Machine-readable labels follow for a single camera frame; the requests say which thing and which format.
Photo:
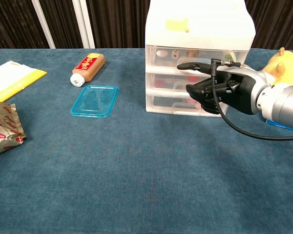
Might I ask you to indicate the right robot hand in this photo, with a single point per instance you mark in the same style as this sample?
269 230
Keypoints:
236 92

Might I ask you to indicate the clear drawer holding trinkets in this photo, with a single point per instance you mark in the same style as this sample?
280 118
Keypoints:
161 64

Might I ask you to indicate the white plastic drawer unit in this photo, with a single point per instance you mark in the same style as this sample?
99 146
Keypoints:
210 29

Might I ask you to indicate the clear drawer holding red pompoms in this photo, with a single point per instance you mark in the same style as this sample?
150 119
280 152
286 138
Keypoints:
166 88

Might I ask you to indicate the clear drawer holding pink toy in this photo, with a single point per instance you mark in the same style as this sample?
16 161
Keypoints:
161 109

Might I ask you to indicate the green lip balm tube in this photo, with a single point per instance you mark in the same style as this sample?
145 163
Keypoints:
230 56

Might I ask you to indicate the pink orange small toy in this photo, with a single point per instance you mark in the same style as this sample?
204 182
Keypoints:
194 103

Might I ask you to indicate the red pompom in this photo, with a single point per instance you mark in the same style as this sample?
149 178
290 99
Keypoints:
192 79
158 83

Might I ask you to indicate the blue pink cookie box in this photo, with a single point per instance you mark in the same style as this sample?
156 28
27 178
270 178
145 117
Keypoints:
273 122

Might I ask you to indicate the yellow plush toy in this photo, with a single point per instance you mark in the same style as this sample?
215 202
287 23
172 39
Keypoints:
286 63

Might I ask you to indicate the white die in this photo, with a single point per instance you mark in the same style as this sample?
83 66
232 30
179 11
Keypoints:
175 54

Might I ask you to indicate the white round disc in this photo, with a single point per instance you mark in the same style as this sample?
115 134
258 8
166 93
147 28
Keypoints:
161 53

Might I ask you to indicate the yellow sticky note pad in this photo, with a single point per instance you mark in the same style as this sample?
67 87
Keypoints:
177 24

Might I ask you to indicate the blue velvet tablecloth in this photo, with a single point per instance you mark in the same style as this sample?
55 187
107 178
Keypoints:
136 170

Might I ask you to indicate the dark pleated curtain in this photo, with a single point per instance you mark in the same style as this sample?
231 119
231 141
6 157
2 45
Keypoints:
122 24

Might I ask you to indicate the blue clear container lid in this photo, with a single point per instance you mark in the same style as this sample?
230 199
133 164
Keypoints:
95 101

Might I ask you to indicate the brown sauce bottle red label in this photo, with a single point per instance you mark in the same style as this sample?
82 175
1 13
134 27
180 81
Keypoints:
88 66

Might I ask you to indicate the white yellow paper packet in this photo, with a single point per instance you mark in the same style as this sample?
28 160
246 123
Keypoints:
12 80

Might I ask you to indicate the gold foil snack bag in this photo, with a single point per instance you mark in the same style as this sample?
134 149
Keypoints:
3 129

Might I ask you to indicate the white frame post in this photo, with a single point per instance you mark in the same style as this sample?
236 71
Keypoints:
84 24
44 24

